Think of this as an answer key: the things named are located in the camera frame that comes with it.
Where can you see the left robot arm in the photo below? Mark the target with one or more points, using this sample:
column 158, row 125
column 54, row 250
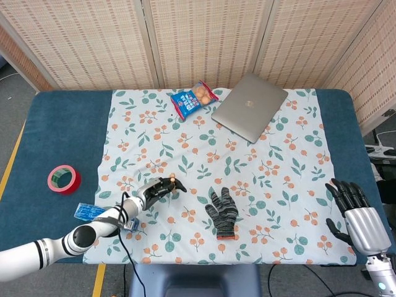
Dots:
column 77, row 235

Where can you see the floral tablecloth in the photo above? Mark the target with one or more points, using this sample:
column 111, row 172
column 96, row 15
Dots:
column 216, row 139

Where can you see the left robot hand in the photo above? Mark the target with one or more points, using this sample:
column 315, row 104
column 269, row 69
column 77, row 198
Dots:
column 156, row 190

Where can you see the silver laptop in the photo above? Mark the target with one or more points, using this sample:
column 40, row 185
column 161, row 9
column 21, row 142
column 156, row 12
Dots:
column 249, row 106

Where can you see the blue snack bag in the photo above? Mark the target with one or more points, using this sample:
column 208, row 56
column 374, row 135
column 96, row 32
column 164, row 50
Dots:
column 193, row 99

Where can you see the blue table mat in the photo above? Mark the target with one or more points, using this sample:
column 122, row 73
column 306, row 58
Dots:
column 62, row 130

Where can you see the red tape roll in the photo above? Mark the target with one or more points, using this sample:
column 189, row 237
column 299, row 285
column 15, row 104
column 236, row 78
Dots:
column 65, row 179

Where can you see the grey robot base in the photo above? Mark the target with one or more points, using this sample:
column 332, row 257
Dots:
column 195, row 280

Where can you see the blue tissue pack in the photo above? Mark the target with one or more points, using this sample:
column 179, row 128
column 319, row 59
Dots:
column 88, row 212

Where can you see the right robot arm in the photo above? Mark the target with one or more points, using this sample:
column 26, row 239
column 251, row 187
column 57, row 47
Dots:
column 381, row 273

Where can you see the woven folding screen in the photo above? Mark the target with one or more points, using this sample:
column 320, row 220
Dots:
column 198, row 40

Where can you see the grey knitted work glove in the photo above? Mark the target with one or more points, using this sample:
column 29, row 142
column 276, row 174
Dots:
column 222, row 213

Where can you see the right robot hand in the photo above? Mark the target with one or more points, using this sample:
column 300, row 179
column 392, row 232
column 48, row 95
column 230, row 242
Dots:
column 362, row 219

